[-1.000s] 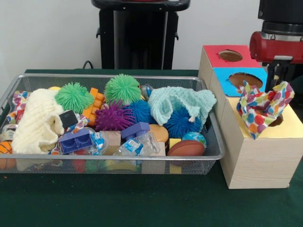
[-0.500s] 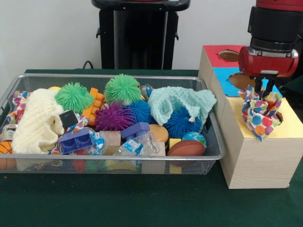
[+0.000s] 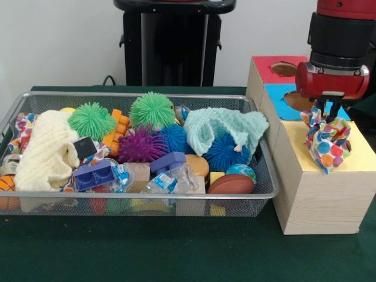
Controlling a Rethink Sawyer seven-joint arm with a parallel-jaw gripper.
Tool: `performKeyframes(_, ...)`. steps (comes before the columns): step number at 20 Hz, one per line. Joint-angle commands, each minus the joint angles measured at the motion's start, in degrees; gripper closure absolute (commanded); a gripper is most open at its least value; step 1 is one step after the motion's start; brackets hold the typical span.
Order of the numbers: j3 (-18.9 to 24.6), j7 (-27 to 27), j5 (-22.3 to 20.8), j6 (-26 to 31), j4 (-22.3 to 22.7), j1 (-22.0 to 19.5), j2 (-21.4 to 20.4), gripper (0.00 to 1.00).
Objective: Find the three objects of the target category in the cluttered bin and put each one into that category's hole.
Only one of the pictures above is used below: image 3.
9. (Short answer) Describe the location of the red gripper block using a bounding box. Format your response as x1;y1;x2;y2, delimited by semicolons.
295;61;370;120

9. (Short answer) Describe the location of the blue spiky rubber ball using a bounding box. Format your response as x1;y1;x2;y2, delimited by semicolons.
203;133;256;173
158;123;189;155

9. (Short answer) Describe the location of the dark green table cloth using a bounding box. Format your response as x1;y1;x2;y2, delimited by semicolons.
0;85;376;282
342;98;376;120

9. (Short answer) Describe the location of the cream knitted cloth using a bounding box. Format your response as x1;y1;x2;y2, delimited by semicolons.
13;110;80;193

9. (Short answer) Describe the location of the polka dot cloth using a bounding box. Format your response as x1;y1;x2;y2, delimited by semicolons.
299;106;353;176

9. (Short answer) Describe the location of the black upright panel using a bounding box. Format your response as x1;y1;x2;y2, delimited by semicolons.
364;5;376;102

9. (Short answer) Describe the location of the globe print ball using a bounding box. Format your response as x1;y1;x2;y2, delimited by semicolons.
224;163;257;184

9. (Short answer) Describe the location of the wooden box with three holes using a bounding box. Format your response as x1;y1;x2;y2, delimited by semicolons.
245;55;376;236

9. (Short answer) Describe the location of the purple spiky rubber ball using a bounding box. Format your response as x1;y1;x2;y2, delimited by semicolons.
117;123;170;164

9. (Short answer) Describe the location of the mint knitted cloth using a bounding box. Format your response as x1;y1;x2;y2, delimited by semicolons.
182;107;270;157

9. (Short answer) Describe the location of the green spiky rubber ball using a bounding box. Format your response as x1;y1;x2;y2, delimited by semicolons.
128;91;176;130
68;102;118;142

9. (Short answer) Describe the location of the brown toy football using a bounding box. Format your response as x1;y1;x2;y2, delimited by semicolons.
207;173;255;194

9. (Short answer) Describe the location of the shallow wire mesh bin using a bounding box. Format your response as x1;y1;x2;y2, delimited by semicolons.
0;90;280;218

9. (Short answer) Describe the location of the purple toy building brick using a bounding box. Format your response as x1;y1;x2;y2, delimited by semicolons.
72;163;115;193

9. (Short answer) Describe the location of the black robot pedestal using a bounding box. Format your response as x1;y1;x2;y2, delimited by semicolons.
113;0;237;88

